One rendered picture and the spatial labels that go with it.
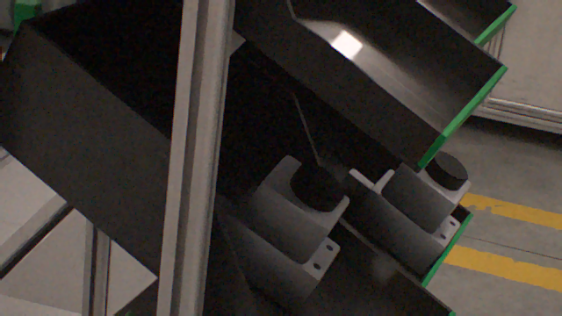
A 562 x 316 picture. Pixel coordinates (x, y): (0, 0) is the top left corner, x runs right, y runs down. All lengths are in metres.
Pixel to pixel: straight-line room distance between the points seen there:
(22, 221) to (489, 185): 2.74
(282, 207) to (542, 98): 3.87
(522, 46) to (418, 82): 3.81
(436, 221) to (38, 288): 0.95
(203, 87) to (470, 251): 3.02
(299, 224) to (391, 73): 0.10
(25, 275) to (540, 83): 3.16
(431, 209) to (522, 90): 3.72
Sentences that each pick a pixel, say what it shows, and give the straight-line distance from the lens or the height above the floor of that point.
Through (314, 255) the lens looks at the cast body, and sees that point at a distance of 0.62.
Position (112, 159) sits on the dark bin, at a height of 1.31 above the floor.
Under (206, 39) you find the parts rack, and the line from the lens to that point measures 0.49.
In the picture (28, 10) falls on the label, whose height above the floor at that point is 1.34.
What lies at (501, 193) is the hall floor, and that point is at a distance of 3.97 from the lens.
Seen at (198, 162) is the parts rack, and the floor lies 1.33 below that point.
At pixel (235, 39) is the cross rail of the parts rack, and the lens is 0.54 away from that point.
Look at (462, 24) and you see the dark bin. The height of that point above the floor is 1.36.
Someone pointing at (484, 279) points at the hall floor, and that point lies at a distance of 3.35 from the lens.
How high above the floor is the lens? 1.54
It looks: 23 degrees down
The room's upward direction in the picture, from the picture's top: 7 degrees clockwise
